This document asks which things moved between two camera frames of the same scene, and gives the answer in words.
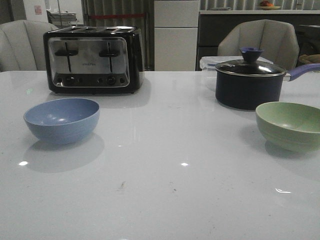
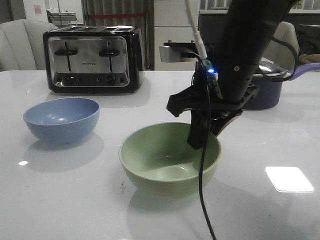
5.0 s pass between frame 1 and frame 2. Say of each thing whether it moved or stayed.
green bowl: moved
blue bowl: stayed
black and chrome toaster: stayed
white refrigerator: stayed
